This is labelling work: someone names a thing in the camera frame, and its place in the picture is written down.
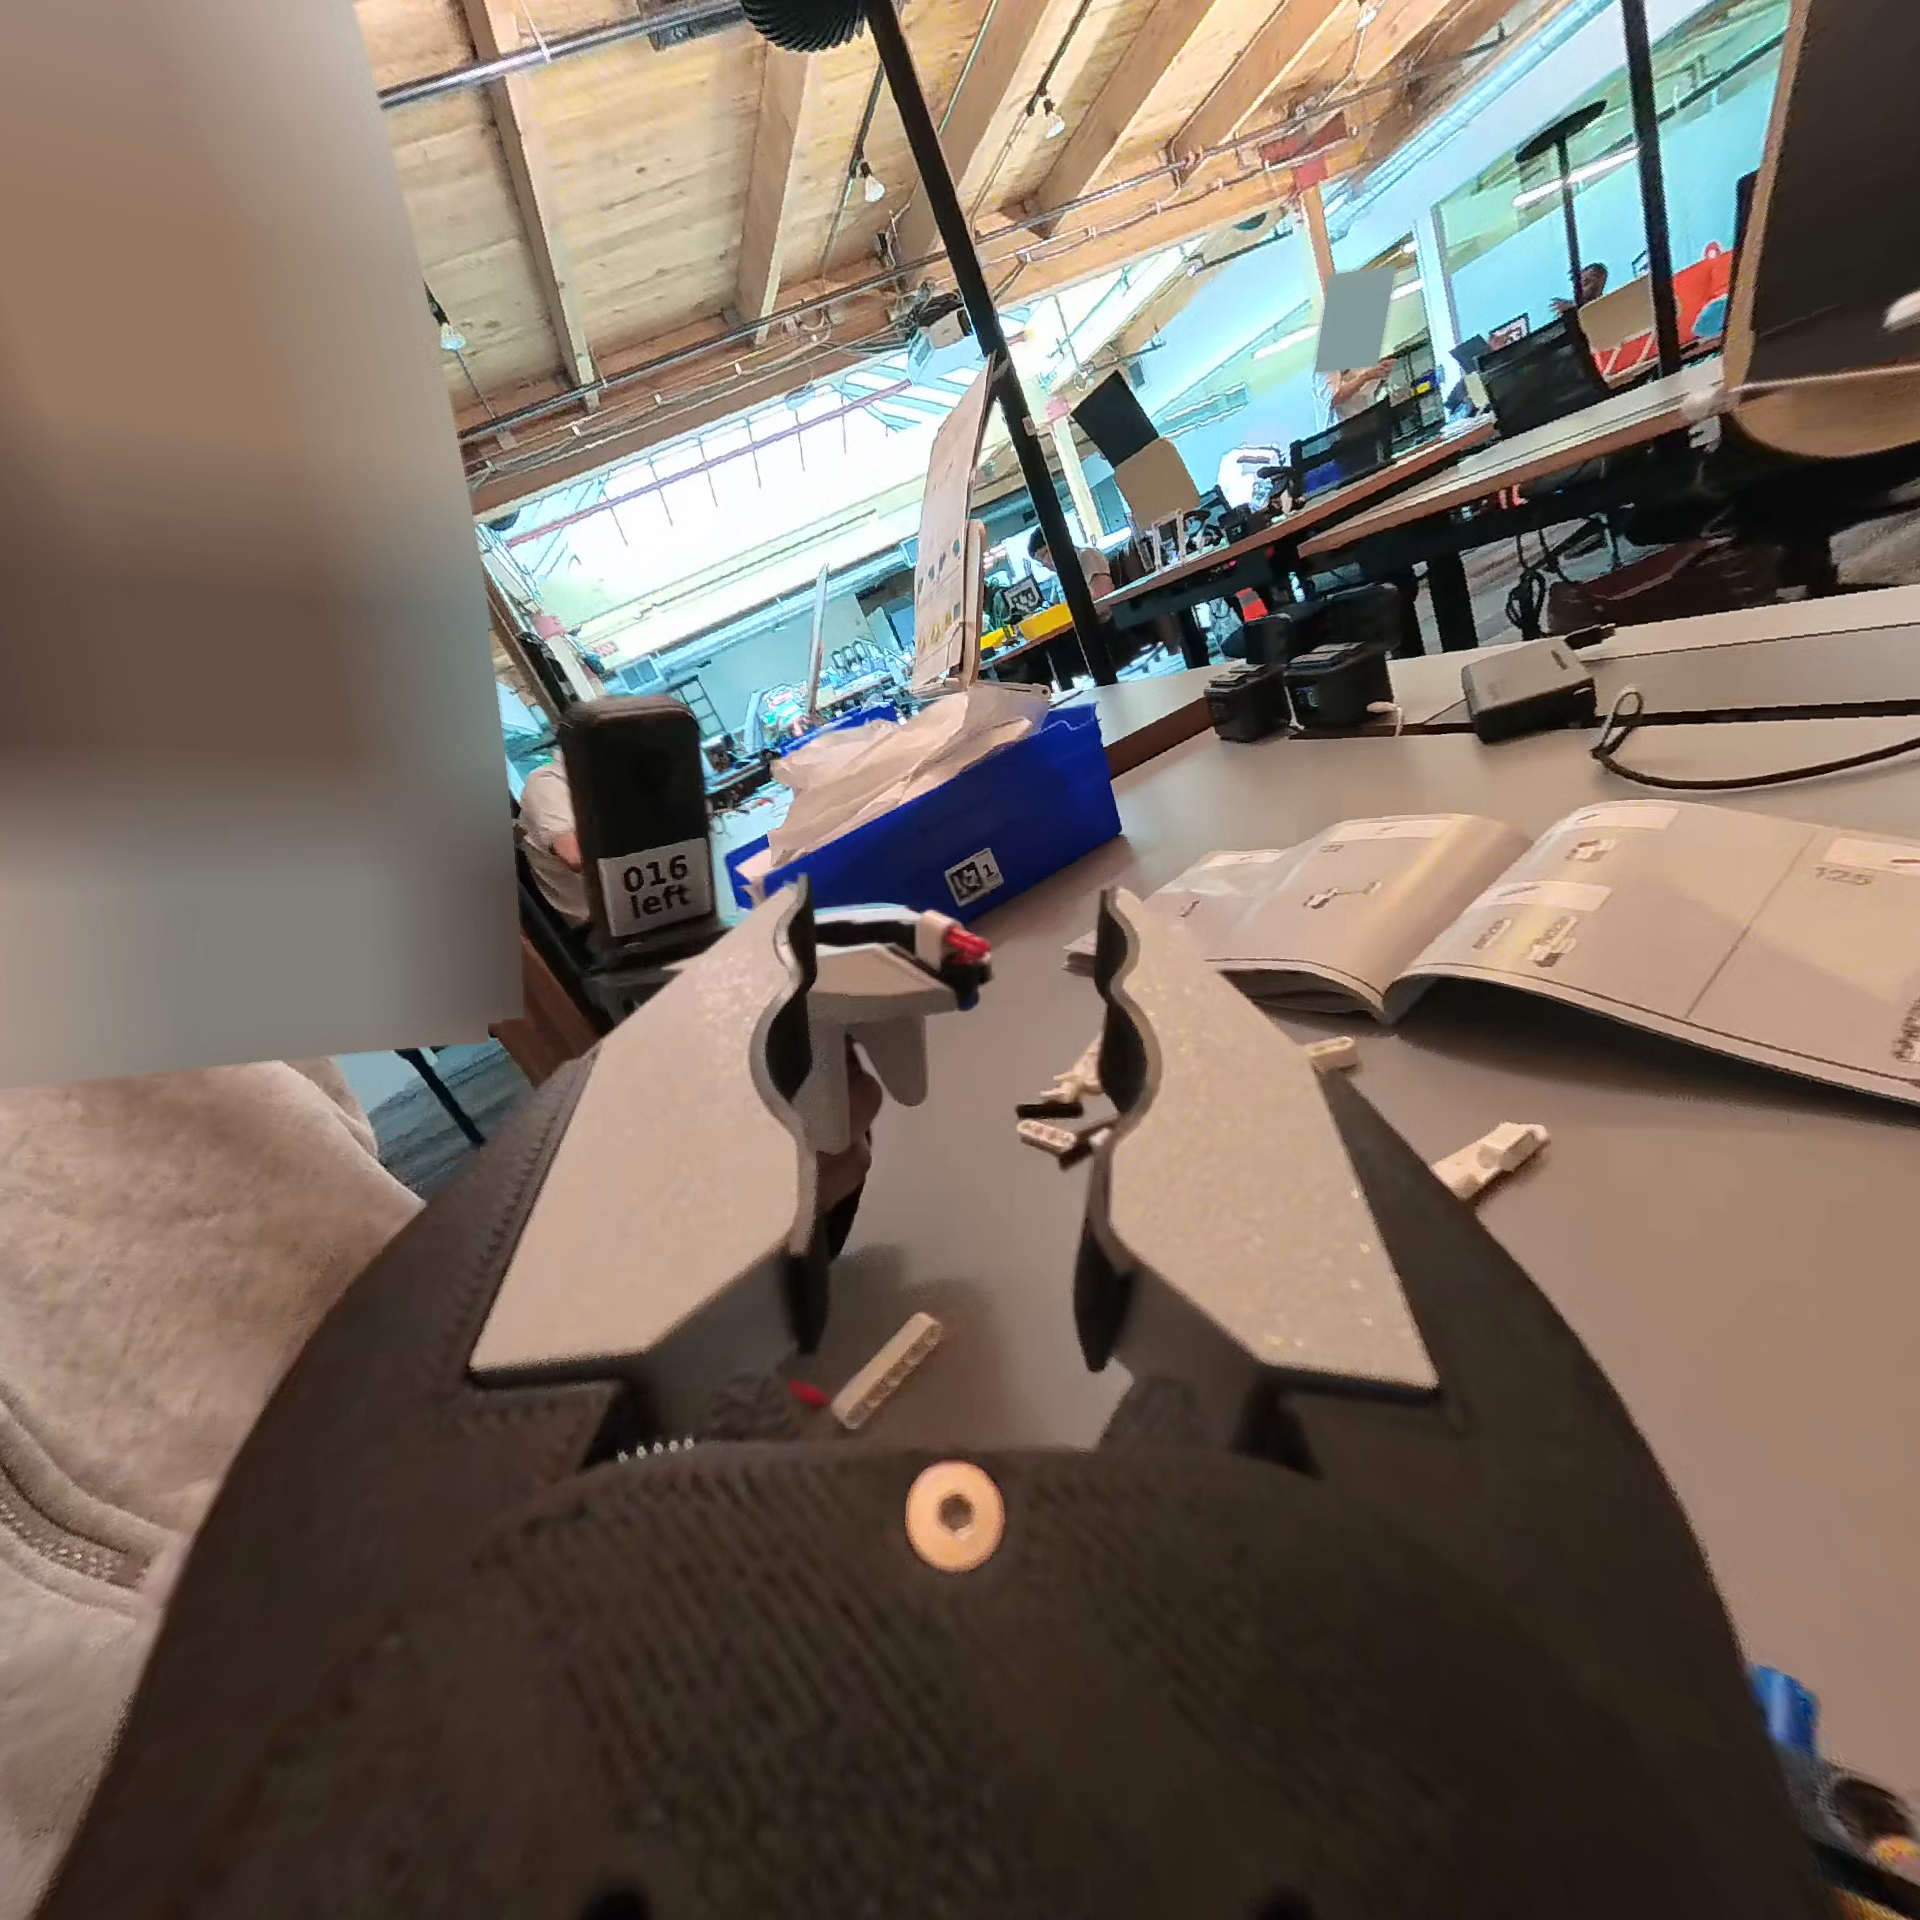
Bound black cable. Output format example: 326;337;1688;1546
1585;688;1920;793

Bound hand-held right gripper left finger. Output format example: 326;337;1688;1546
469;880;865;1403

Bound brown bag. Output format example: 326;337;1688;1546
1545;537;1787;635

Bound black ribbed ceiling fixture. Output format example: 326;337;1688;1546
739;0;873;57

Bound crumpled clear plastic bags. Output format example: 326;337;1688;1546
768;682;1052;875

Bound black office chair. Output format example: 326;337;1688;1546
1476;312;1615;442

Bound black power adapter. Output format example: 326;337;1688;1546
1459;637;1601;747

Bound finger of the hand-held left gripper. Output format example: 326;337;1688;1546
815;948;971;1114

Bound long office desk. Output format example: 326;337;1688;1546
1094;420;1501;670
1296;358;1727;654

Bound open instruction booklet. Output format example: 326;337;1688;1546
1065;801;1920;1108

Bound white poster board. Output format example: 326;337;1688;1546
909;357;1003;696

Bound blue plastic bin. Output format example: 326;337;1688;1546
724;693;1124;924

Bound black metal pole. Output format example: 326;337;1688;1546
857;0;1121;688
1615;0;1684;380

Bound scattered loose lego pieces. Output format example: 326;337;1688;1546
787;1030;1920;1899

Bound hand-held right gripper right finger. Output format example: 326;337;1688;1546
1069;885;1443;1396

